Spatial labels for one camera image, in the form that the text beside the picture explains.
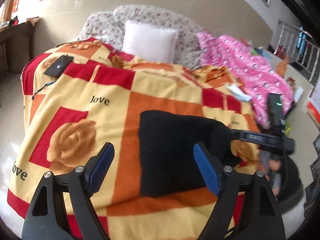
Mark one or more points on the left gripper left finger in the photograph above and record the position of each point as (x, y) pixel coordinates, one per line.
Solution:
(47, 217)

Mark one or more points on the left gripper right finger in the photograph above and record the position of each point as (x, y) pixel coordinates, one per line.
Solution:
(260, 217)

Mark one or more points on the black pants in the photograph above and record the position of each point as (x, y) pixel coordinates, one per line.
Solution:
(166, 151)

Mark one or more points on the person right hand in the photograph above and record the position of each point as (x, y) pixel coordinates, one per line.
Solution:
(270, 168)

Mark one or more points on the pink penguin quilt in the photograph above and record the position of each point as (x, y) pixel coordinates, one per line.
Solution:
(254, 71)

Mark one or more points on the white face mask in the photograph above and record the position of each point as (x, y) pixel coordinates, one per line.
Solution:
(238, 93)

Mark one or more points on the metal railing rack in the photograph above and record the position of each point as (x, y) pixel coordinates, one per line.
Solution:
(300, 47)

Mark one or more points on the red orange yellow blanket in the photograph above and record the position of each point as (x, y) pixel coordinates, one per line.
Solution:
(99, 98)

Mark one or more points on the black smartphone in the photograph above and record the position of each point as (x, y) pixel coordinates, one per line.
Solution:
(58, 66)

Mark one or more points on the white square pillow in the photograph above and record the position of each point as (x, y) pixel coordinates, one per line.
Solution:
(149, 42)

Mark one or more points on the dark wooden desk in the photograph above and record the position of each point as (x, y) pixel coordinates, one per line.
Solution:
(16, 47)

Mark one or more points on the floral bedding pile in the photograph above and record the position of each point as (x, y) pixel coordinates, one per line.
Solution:
(109, 27)

